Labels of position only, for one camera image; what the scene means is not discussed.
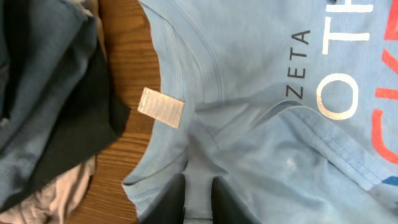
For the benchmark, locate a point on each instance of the beige folded garment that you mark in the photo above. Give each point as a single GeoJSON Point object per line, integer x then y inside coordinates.
{"type": "Point", "coordinates": [55, 202]}

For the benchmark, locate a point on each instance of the black folded garment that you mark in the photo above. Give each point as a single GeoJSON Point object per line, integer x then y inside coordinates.
{"type": "Point", "coordinates": [92, 118]}

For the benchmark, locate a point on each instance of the blue denim garment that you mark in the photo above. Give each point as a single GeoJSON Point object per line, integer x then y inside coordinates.
{"type": "Point", "coordinates": [45, 49]}

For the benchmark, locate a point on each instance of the light blue printed t-shirt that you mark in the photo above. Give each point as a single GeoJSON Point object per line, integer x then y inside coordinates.
{"type": "Point", "coordinates": [292, 104]}

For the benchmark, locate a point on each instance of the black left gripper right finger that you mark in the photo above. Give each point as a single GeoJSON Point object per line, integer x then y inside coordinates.
{"type": "Point", "coordinates": [225, 207]}

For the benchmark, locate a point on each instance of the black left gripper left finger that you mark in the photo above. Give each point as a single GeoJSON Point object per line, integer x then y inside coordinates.
{"type": "Point", "coordinates": [169, 208]}

